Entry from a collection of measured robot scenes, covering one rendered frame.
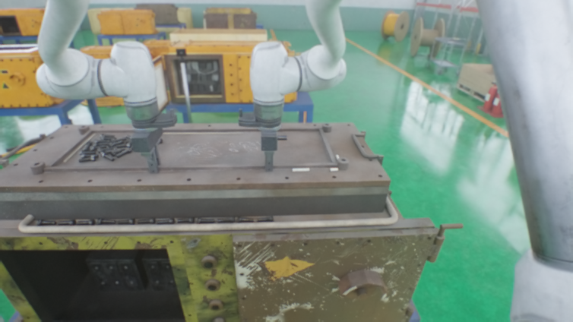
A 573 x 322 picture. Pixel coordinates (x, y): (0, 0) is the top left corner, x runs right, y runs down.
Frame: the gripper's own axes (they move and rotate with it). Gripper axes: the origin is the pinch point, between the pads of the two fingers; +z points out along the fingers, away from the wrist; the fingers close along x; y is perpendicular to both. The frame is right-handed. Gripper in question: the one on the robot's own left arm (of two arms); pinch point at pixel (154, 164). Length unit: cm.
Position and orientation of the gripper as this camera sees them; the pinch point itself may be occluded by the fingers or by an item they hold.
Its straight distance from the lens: 103.0
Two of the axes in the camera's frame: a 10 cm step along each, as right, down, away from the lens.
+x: 0.7, 4.7, -8.8
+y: -10.0, 0.1, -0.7
